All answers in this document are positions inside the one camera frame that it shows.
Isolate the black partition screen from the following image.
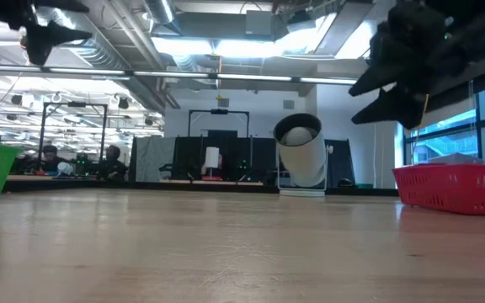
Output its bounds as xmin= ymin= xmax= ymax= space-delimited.
xmin=170 ymin=136 xmax=355 ymax=186

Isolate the black rig frame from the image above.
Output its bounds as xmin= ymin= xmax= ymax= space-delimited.
xmin=38 ymin=102 xmax=109 ymax=172
xmin=188 ymin=109 xmax=251 ymax=138

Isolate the black table frame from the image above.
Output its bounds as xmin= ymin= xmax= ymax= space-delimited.
xmin=2 ymin=179 xmax=399 ymax=197

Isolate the grey cloth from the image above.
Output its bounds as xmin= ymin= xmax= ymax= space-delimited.
xmin=129 ymin=136 xmax=177 ymax=183

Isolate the person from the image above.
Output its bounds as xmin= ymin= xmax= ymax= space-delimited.
xmin=42 ymin=145 xmax=70 ymax=174
xmin=98 ymin=145 xmax=129 ymax=181

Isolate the red plastic basket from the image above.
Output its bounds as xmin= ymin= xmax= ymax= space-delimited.
xmin=392 ymin=162 xmax=485 ymax=216

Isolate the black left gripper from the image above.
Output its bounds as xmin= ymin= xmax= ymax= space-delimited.
xmin=0 ymin=0 xmax=93 ymax=66

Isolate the large glass window wall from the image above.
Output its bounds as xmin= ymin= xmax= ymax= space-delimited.
xmin=402 ymin=79 xmax=485 ymax=178

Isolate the overhead light bar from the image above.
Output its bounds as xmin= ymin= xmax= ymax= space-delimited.
xmin=0 ymin=62 xmax=358 ymax=87

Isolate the white overhead camera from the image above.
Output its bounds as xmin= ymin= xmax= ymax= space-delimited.
xmin=272 ymin=112 xmax=334 ymax=198

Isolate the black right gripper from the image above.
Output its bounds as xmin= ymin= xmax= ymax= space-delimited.
xmin=348 ymin=0 xmax=475 ymax=130

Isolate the white paper roll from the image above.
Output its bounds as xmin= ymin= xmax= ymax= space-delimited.
xmin=205 ymin=146 xmax=221 ymax=169

